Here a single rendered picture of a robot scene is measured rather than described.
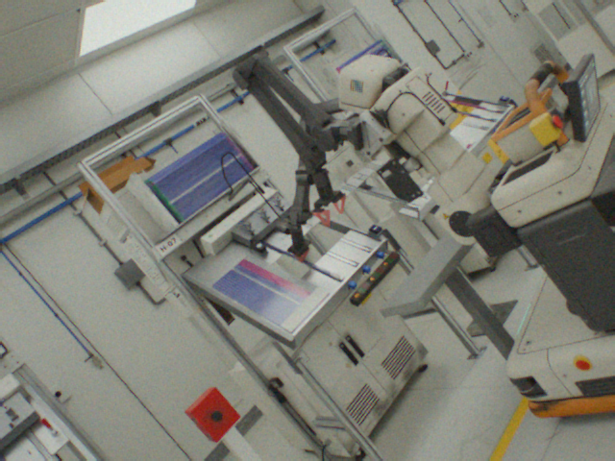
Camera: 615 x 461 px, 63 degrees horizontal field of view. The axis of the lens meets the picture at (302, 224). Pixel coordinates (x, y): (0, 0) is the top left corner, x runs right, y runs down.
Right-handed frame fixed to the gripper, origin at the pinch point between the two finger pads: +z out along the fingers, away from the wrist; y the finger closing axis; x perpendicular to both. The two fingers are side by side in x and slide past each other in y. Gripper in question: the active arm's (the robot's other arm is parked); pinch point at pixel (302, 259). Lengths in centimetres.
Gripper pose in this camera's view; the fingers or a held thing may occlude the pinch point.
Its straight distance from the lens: 234.1
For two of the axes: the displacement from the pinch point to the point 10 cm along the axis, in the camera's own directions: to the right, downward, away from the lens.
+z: 1.4, 7.7, 6.2
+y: -6.4, 5.5, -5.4
